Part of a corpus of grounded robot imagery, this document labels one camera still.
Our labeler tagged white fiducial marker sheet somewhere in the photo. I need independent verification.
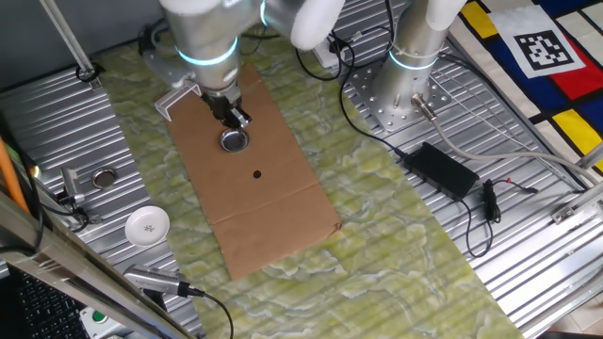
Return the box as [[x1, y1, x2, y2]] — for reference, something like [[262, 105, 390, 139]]
[[487, 4, 587, 80]]

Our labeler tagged orange tube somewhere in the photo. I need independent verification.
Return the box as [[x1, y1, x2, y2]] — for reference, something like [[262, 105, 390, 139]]
[[0, 136, 30, 216]]

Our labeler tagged brown cardboard sheet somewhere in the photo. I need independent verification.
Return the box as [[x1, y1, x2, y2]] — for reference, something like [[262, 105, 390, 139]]
[[165, 63, 343, 283]]

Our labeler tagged white power strip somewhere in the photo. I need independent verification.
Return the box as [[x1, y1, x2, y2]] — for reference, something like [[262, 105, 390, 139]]
[[313, 40, 350, 70]]

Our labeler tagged metal clamp tool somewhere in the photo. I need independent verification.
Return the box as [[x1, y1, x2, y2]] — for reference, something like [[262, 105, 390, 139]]
[[58, 167, 103, 225]]

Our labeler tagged silver ribbed camera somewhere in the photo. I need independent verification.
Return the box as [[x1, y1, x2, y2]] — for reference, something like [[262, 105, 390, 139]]
[[122, 263, 192, 298]]

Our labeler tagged white flower print saucer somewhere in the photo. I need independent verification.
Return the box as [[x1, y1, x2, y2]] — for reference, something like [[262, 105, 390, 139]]
[[124, 205, 171, 248]]

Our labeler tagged grey box with green button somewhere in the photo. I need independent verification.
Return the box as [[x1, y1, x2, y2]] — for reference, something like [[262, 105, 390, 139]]
[[78, 305, 136, 339]]

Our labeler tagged thick grey robot cable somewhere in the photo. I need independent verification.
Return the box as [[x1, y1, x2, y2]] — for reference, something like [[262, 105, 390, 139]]
[[410, 92, 603, 185]]

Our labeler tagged black keyboard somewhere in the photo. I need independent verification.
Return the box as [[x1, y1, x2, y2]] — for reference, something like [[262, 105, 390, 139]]
[[8, 270, 90, 339]]

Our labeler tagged aluminium profile with bracket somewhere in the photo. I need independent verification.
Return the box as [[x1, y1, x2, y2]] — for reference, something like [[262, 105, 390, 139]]
[[550, 143, 603, 225]]

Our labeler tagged fiducial marker board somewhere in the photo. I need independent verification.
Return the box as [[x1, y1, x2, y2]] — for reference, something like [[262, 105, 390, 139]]
[[447, 0, 603, 173]]

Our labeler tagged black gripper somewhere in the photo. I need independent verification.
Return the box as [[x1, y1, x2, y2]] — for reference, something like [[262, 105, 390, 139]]
[[202, 87, 252, 131]]

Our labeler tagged black camera cable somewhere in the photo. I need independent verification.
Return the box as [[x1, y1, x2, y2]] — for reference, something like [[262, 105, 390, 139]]
[[187, 285, 236, 339]]

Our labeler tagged small metal cup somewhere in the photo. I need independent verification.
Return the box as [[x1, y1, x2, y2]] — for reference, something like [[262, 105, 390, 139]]
[[219, 126, 251, 153]]

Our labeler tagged perforated metal robot base plate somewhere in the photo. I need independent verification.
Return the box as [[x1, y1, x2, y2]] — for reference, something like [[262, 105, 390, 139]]
[[346, 60, 453, 134]]

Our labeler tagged black power adapter brick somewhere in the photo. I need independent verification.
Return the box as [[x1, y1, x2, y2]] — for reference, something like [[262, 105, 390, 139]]
[[403, 141, 481, 202]]

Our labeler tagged aluminium frame bar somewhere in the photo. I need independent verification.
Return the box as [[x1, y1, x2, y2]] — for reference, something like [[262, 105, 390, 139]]
[[0, 192, 194, 339]]

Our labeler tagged black adapter mains cable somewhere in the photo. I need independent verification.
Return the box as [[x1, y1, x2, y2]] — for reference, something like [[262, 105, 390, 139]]
[[294, 27, 416, 161]]

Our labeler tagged green marble pattern mat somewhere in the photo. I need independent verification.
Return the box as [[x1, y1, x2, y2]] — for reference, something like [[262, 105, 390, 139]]
[[96, 23, 525, 339]]

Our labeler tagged small metal ring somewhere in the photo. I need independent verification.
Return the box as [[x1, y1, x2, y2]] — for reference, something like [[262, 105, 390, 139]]
[[91, 167, 119, 190]]

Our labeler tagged slanted aluminium pole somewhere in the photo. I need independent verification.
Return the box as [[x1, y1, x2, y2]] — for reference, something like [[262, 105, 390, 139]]
[[40, 0, 103, 90]]

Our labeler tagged black bundled adapter output cable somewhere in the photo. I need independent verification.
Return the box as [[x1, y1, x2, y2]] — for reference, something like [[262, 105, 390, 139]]
[[459, 176, 541, 259]]

